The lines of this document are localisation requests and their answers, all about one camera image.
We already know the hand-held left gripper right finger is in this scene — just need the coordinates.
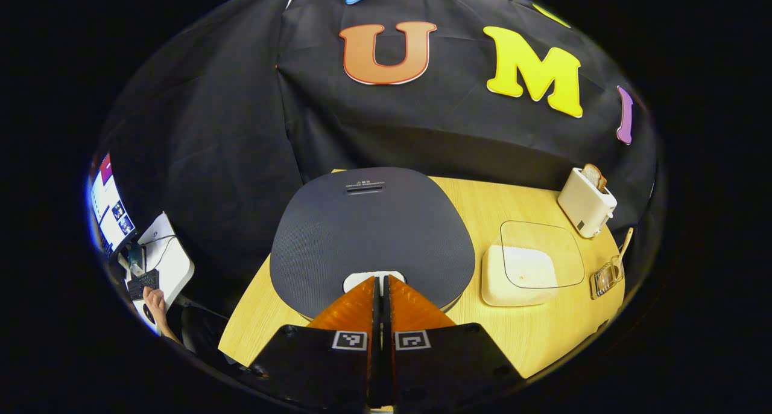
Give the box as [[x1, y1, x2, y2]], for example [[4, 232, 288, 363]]
[[381, 275, 524, 410]]

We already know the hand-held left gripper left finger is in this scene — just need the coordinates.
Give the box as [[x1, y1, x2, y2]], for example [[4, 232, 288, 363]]
[[250, 275, 382, 412]]

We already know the dark grey rice cooker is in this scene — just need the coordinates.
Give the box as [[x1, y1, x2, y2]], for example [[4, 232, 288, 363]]
[[270, 167, 476, 322]]

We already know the toasted bread slice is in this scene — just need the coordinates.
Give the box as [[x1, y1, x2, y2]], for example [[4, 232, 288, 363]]
[[581, 164, 608, 193]]

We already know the clear box of white rice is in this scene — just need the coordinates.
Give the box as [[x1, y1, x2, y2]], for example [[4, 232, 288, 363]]
[[481, 220, 586, 308]]

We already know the black keyboard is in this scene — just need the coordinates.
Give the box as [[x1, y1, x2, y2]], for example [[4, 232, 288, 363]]
[[127, 269, 161, 301]]

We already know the white toaster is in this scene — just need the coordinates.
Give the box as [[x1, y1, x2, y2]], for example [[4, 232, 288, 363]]
[[557, 167, 618, 239]]

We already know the computer monitor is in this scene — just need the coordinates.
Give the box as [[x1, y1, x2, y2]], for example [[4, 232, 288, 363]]
[[90, 153, 137, 258]]

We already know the wire chopstick holder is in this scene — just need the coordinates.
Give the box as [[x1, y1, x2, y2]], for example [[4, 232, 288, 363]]
[[590, 256, 625, 300]]

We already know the black backdrop cloth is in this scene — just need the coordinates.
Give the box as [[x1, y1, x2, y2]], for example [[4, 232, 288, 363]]
[[90, 0, 659, 297]]

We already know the wooden spoon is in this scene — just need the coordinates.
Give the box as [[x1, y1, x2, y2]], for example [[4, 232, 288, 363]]
[[612, 227, 634, 277]]

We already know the white side table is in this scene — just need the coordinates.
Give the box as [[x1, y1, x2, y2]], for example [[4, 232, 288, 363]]
[[124, 212, 195, 336]]

